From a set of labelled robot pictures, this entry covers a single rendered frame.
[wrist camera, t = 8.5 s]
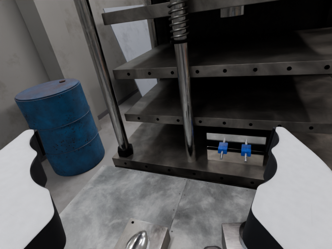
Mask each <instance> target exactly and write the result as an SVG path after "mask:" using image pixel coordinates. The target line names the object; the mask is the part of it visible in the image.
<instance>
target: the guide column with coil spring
mask: <svg viewBox="0 0 332 249"><path fill-rule="evenodd" d="M177 1H181V0H169V2H170V4H171V3H174V2H177ZM181 7H185V3H180V4H177V5H173V6H170V10H174V9H178V8H181ZM184 13H186V12H185V9H184V10H181V11H177V12H174V13H171V17H174V16H177V15H181V14H184ZM184 20H186V16H184V17H180V18H177V19H173V20H172V23H177V22H180V21H184ZM186 26H187V25H186V23H183V24H180V25H176V26H173V27H172V29H173V30H175V29H179V28H183V27H186ZM186 32H187V29H185V30H182V31H178V32H173V36H176V35H180V34H184V33H186ZM183 39H187V35H185V36H182V37H179V38H174V40H183ZM174 47H175V57H176V65H177V74H178V84H179V93H180V102H181V111H182V120H183V129H184V138H185V147H186V157H187V161H188V162H195V161H196V160H197V153H196V141H195V128H194V115H193V102H192V89H191V76H190V63H189V50H188V43H181V44H174Z"/></svg>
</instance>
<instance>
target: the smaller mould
mask: <svg viewBox="0 0 332 249"><path fill-rule="evenodd" d="M169 242H170V234H169V230H168V227H164V226H160V225H157V224H153V223H149V222H145V221H142V220H138V219H134V218H130V220H129V221H128V223H127V225H126V227H125V229H124V231H123V232H122V234H121V236H120V238H119V240H118V242H117V243H116V245H115V247H114V249H167V248H168V245H169Z"/></svg>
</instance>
